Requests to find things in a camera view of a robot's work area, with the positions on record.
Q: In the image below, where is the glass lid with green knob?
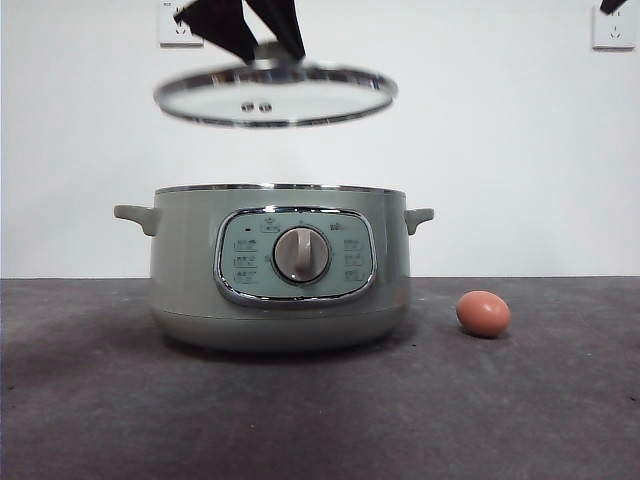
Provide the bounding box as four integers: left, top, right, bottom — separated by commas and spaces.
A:
153, 41, 400, 129

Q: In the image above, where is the brown egg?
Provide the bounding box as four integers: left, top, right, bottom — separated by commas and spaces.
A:
455, 290, 512, 339

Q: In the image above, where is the white wall socket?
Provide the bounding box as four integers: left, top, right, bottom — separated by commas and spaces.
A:
592, 3, 637, 52
159, 0, 206, 49

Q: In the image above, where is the green electric cooking pot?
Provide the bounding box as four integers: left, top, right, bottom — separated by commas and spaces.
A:
113, 183, 435, 355

